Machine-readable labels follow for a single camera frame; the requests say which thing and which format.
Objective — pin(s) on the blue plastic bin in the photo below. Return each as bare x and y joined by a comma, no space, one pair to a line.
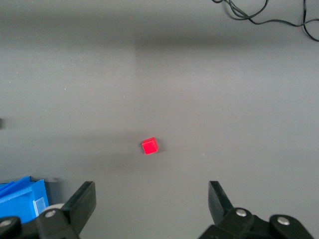
17,199

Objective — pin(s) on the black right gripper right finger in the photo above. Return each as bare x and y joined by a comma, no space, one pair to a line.
219,201

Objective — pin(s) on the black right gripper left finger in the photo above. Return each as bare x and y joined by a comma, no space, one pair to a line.
82,199

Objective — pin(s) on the red cube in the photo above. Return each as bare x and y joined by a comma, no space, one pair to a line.
150,147

